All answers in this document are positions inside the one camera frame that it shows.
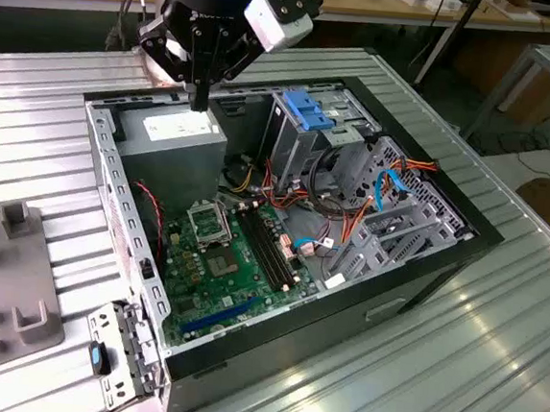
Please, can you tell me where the blue drive cage latch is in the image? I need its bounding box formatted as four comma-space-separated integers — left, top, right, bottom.
279, 88, 339, 133

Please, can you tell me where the grey power supply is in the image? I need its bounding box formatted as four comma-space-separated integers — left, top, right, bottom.
108, 98, 231, 227

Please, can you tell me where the blue disk data wire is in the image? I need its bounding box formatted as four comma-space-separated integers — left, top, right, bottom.
372, 166, 413, 215

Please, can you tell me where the CPU socket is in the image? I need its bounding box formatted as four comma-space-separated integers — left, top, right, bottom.
199, 244, 249, 285

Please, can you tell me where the grey metal disk bay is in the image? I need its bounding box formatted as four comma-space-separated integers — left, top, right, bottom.
323, 132, 485, 303

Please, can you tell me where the short blue wire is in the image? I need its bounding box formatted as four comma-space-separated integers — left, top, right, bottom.
293, 235, 320, 255

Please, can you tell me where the black RAM slot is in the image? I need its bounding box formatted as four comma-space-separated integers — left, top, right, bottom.
248, 208, 305, 291
237, 208, 295, 293
243, 208, 300, 292
231, 207, 289, 292

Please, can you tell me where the red black fan wire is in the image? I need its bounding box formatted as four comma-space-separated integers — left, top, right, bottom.
126, 178, 170, 255

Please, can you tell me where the metal socket cover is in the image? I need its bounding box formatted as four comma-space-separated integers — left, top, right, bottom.
182, 200, 235, 252

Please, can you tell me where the orange yellow wire bundle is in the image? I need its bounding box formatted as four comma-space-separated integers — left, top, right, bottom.
213, 152, 375, 254

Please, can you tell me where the black wire bundle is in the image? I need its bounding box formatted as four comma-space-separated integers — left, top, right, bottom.
304, 143, 356, 219

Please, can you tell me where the black blue case latch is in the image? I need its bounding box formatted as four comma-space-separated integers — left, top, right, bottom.
85, 340, 114, 376

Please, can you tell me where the green motherboard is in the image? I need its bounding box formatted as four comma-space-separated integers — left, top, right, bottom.
154, 191, 329, 360

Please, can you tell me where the grey parts rack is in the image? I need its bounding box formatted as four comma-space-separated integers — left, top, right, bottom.
0, 199, 78, 386

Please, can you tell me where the black open PC case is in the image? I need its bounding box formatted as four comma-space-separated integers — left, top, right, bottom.
55, 52, 518, 412

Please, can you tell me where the orange disk power wire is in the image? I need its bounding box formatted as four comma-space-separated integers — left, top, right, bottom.
395, 155, 440, 205

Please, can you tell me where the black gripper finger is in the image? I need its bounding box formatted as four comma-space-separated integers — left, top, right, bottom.
199, 25, 268, 118
132, 13, 208, 112

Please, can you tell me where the blue expansion slot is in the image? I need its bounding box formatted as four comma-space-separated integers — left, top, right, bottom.
179, 289, 261, 340

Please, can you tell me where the grey drive cage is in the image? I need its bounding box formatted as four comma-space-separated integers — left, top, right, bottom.
260, 83, 378, 202

